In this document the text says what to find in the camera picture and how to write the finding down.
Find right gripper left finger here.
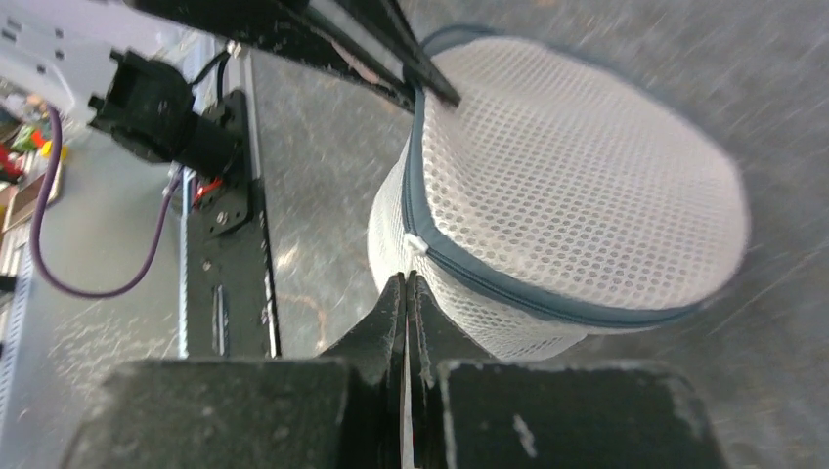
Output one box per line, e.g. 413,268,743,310
61,275,406,468

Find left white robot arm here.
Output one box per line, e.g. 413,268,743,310
1,1,460,179

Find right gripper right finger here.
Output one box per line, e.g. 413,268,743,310
406,275,727,468

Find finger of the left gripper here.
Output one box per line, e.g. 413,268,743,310
310,1,460,107
126,1,415,111

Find white zipper pull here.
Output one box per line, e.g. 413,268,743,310
404,233,429,256

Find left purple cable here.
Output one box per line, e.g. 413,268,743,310
28,107,189,300

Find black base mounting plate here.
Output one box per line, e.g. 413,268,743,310
179,89,282,359

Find white mesh laundry bag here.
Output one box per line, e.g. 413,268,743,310
367,25,751,361

